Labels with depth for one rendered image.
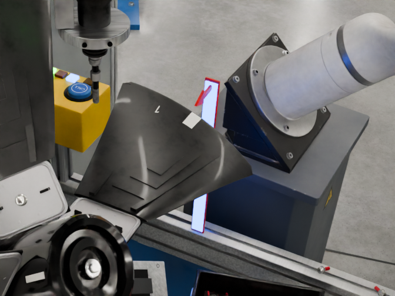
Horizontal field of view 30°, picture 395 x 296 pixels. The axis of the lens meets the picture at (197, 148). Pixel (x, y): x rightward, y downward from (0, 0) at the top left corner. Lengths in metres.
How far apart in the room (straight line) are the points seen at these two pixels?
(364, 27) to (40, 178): 0.66
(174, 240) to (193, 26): 2.42
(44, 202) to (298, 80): 0.65
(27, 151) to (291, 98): 0.66
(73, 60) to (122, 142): 1.26
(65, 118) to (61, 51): 0.89
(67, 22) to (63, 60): 1.48
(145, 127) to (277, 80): 0.42
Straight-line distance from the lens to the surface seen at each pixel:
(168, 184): 0.96
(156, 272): 1.09
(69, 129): 1.30
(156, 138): 1.02
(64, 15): 0.72
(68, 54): 2.21
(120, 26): 0.73
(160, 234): 1.40
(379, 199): 2.84
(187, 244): 1.38
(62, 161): 1.42
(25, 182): 0.84
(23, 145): 0.83
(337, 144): 1.49
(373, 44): 1.26
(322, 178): 1.40
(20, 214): 0.84
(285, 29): 3.78
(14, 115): 0.83
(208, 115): 1.18
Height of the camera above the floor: 1.82
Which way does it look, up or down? 39 degrees down
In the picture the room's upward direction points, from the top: 5 degrees clockwise
